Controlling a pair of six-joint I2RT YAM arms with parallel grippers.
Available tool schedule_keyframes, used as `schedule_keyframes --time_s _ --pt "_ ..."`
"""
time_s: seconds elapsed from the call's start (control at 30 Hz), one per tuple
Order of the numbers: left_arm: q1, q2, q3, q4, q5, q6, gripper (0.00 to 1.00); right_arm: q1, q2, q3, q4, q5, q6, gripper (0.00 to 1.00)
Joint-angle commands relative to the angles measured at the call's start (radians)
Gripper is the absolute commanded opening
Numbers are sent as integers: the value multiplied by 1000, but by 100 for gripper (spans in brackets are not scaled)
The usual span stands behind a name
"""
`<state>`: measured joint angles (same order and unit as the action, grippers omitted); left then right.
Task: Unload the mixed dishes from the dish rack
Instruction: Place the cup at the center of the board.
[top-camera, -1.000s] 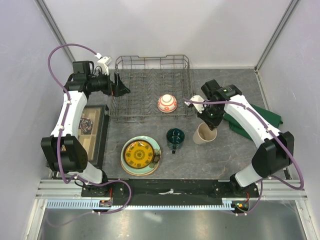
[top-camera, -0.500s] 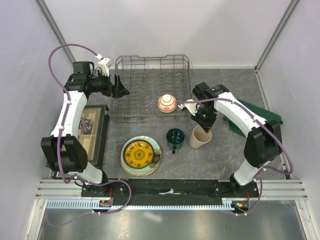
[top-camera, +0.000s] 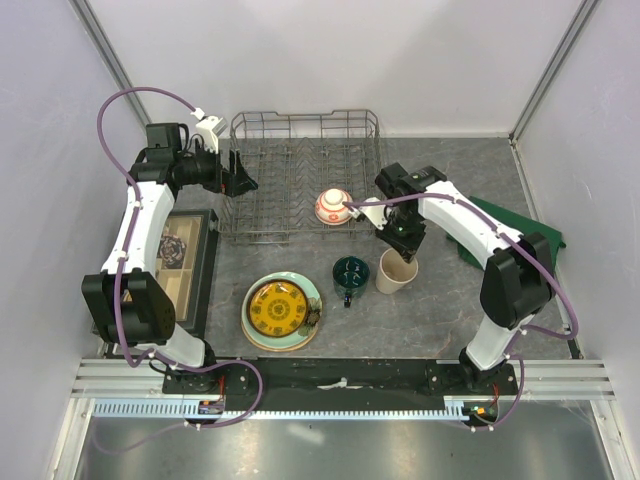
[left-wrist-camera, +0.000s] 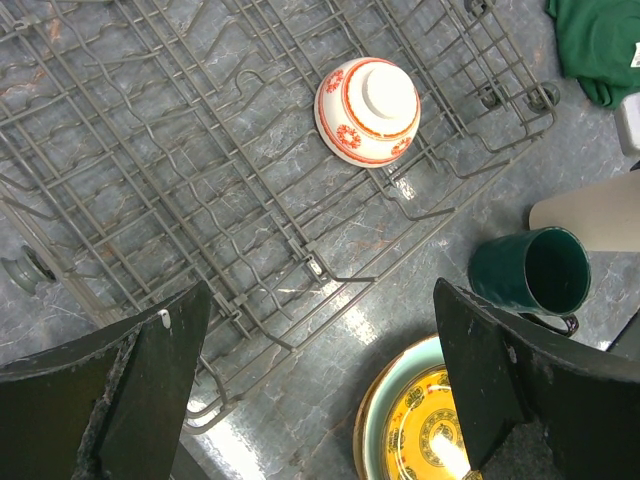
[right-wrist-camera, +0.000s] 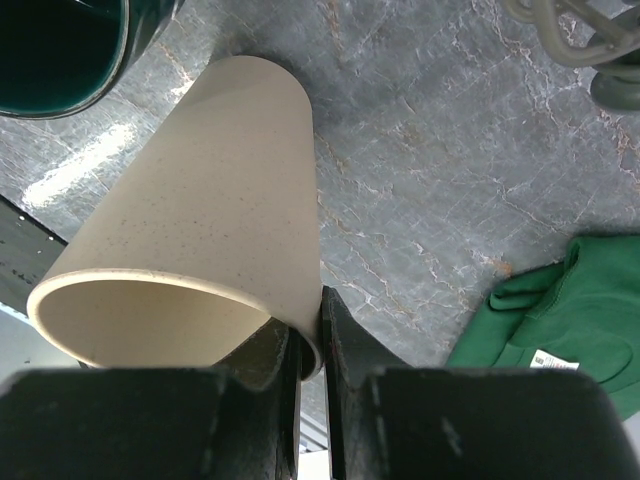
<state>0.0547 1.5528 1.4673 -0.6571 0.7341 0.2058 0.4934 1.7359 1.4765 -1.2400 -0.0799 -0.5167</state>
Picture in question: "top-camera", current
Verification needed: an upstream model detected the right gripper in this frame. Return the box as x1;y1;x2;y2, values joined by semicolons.
375;209;426;263

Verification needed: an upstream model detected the beige plastic cup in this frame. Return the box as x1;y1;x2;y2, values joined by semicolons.
375;248;419;295

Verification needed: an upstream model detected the dark green mug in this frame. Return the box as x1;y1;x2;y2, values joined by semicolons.
332;256;370;308

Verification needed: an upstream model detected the white red patterned bowl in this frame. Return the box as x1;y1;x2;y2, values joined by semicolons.
315;188;352;226

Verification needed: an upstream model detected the mint green flower plate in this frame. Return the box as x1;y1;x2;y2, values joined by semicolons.
241;271;323;335

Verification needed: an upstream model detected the yellow black patterned plate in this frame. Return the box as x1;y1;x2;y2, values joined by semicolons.
246;279;310;338

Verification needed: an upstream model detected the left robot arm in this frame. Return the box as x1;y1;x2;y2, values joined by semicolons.
81;116;258;393

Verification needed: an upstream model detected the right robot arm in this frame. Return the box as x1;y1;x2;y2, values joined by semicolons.
374;163;555;394

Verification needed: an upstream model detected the black framed compartment box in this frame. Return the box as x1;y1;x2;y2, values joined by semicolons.
90;208;220;339

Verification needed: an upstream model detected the green folded cloth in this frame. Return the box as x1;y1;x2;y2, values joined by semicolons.
470;196;566;269

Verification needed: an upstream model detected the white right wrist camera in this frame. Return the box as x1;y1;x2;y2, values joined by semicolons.
343;197;388;231

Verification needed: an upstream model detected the grey wire dish rack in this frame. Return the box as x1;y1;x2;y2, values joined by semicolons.
219;109;381;245

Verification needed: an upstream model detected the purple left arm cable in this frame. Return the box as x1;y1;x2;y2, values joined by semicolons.
92;86;264;453

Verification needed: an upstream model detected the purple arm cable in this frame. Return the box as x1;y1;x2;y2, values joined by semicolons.
92;86;264;453
343;192;581;433

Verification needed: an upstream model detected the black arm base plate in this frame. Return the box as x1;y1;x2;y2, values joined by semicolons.
162;357;518;413

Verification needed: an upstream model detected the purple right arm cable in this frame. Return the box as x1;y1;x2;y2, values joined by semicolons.
343;192;581;433

